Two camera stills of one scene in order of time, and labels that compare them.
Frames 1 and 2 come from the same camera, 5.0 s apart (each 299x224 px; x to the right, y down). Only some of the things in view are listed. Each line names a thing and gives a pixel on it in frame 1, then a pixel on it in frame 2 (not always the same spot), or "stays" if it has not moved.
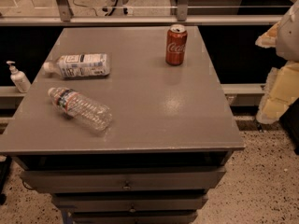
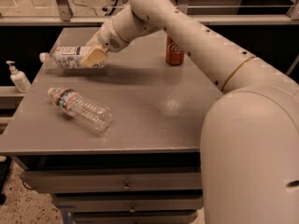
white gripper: x=289 y=36 -> x=107 y=38
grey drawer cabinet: x=125 y=125 stays
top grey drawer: x=124 y=180 stays
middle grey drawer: x=98 y=203 stays
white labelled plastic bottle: x=80 y=65 -> x=69 y=57
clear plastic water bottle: x=88 y=111 stays
